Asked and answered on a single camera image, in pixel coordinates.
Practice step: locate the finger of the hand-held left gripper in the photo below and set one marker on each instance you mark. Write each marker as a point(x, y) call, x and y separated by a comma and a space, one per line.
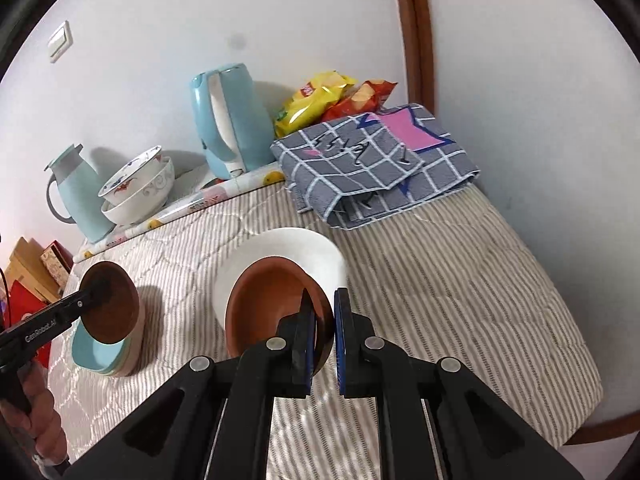
point(95, 294)

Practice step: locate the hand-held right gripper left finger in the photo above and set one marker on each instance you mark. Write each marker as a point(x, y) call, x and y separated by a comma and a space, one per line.
point(306, 345)

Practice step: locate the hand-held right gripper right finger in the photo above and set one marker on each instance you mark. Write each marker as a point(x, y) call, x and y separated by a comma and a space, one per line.
point(342, 340)

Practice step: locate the small brown bowl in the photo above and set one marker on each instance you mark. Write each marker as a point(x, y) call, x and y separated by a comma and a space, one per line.
point(265, 305)
point(112, 315)

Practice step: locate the blue plate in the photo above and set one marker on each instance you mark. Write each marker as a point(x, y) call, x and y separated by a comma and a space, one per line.
point(92, 352)

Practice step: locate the pink plate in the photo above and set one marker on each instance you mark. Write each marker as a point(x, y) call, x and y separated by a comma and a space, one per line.
point(139, 340)

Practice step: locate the plain white bowl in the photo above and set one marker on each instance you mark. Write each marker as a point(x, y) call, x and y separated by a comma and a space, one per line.
point(300, 250)

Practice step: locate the person's left hand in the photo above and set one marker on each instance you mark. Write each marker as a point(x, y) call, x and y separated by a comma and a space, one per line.
point(42, 410)

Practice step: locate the red paper bag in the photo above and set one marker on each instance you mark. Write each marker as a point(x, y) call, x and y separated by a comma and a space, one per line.
point(27, 300)

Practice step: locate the patterned cardboard box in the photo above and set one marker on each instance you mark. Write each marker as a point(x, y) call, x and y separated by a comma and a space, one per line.
point(56, 262)

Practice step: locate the brown paper bag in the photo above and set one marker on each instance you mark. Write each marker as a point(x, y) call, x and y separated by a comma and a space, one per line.
point(25, 260)

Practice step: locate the light blue thermos jug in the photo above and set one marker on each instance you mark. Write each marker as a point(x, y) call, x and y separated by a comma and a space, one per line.
point(82, 195)

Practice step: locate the large white patterned bowl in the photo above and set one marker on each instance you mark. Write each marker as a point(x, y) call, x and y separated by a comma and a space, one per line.
point(145, 200)

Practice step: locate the striped quilt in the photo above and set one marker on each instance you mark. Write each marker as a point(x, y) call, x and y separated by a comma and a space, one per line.
point(450, 300)

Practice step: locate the blue floral porcelain bowl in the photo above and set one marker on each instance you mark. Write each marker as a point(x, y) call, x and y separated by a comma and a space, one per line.
point(127, 180)

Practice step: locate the rolled patterned mat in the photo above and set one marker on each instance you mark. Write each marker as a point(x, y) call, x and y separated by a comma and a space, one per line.
point(200, 202)

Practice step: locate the grey checked cloth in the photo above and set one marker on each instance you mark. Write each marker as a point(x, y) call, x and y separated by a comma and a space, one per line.
point(360, 170)

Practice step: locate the light blue electric kettle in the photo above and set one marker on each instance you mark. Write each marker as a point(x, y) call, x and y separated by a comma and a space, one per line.
point(235, 120)

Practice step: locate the yellow snack bag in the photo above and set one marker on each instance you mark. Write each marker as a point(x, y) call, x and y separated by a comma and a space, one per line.
point(310, 100)

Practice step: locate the red snack bag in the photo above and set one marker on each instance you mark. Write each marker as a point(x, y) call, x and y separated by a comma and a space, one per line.
point(365, 97)

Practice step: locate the white light switch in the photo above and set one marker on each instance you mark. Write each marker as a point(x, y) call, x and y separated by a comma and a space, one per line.
point(61, 41)

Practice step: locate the wooden bed frame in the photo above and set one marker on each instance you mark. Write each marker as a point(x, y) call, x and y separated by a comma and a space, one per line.
point(610, 435)

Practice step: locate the brown wooden door frame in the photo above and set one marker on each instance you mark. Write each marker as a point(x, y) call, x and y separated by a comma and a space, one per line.
point(412, 35)

